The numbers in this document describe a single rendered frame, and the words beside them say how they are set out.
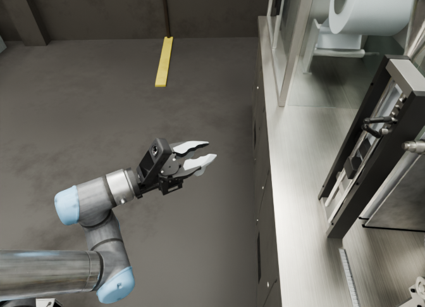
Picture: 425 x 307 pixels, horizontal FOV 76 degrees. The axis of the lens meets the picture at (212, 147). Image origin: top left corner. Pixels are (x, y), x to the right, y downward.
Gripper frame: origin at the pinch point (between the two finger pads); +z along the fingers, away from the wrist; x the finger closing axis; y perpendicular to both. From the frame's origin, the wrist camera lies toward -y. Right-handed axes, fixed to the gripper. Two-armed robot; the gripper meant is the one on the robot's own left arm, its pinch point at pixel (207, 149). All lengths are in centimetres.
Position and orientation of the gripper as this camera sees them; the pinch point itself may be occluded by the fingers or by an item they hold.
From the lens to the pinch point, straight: 67.9
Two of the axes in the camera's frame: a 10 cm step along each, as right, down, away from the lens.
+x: 4.6, 7.2, -5.2
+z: 8.8, -3.3, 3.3
